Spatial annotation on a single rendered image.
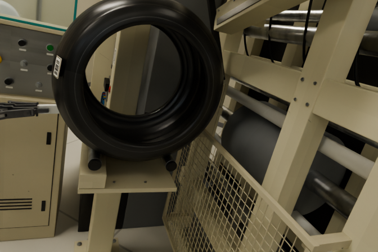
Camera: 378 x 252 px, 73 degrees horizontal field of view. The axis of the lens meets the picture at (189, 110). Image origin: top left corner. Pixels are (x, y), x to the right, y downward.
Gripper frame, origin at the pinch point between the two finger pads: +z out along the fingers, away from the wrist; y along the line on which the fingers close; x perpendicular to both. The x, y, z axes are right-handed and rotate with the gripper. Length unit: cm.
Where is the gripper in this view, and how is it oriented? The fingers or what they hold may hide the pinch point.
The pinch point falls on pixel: (49, 108)
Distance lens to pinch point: 99.7
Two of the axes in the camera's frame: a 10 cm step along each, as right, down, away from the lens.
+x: -1.0, 9.4, 3.1
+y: -3.4, -3.3, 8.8
